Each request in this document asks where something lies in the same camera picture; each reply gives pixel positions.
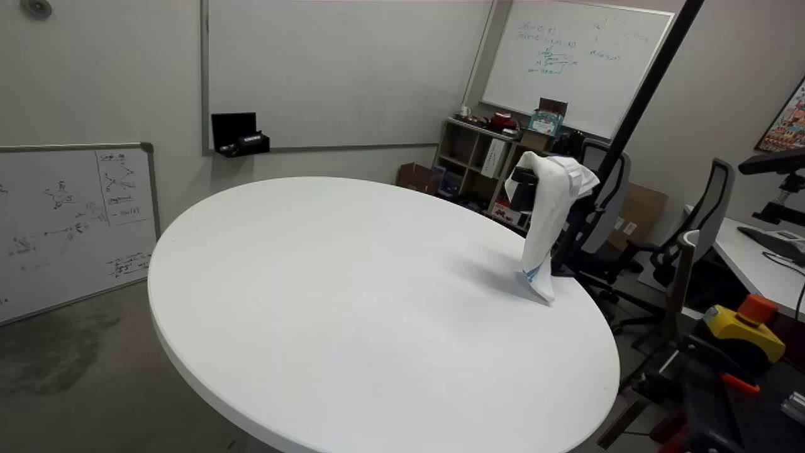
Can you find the white towel with blue stripe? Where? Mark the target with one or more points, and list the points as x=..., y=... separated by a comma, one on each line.
x=548, y=216

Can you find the small dark brown box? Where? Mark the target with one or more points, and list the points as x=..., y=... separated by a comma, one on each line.
x=415, y=176

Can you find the wooden shelf unit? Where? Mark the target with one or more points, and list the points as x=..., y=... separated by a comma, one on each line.
x=469, y=155

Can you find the small red box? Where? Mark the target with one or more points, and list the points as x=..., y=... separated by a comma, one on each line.
x=503, y=121

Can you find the black mesh office chair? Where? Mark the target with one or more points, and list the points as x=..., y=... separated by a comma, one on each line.
x=609, y=167

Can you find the brown cardboard box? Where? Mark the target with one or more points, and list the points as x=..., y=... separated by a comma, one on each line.
x=644, y=215

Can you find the whiteboard with green writing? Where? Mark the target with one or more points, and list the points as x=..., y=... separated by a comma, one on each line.
x=586, y=58

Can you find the grey office chair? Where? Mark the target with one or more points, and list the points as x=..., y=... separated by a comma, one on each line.
x=718, y=191

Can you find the leaning whiteboard with black writing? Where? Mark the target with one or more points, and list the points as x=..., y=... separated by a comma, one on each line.
x=65, y=228

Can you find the white office desk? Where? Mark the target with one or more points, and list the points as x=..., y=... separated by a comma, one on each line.
x=755, y=267

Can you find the yellow emergency stop button box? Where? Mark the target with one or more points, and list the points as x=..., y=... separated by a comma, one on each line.
x=746, y=331

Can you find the black keyboard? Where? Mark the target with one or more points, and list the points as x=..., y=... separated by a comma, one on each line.
x=775, y=243

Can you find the teal picture frame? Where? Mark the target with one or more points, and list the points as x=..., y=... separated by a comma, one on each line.
x=545, y=123

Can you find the black wall marker tray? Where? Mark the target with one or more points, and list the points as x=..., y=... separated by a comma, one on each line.
x=235, y=135

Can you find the black camera stand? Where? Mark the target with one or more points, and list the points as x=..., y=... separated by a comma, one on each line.
x=775, y=163

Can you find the colourful wall poster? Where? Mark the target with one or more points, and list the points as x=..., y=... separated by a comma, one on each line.
x=791, y=126

